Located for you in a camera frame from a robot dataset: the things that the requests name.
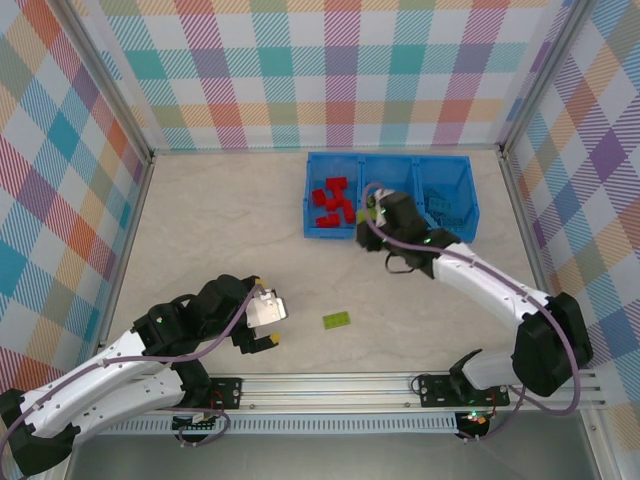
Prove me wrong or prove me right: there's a blue plastic bin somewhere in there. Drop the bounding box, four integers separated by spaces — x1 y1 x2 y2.
359 153 421 241
414 155 480 236
302 152 365 241

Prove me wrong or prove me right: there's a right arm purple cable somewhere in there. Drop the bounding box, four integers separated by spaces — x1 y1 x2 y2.
363 183 585 446

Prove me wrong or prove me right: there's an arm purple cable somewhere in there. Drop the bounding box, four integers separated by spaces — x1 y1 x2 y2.
0 282 266 471
363 183 585 446

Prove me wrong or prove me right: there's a thin black gripper wire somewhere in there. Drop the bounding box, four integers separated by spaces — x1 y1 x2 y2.
383 252 417 276

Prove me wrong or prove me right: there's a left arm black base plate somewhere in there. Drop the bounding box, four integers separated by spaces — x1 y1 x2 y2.
207 377 245 410

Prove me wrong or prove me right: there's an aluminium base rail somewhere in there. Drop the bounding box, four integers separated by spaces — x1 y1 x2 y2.
117 370 607 412

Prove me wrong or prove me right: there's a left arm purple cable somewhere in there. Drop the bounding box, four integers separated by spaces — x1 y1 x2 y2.
0 282 266 471

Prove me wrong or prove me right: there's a white slotted cable duct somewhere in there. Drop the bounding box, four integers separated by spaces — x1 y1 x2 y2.
94 417 460 436

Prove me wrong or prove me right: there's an aluminium frame rail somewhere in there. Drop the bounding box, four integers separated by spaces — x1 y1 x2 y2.
149 146 506 157
498 149 576 374
99 152 156 351

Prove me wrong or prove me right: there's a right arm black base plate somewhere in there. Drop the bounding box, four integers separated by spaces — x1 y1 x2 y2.
417 372 512 409

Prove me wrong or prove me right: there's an aluminium frame post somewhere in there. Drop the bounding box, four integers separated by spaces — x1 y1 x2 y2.
498 0 597 154
62 0 155 161

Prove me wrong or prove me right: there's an aluminium frame leg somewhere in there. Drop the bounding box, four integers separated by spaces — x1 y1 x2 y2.
579 407 621 480

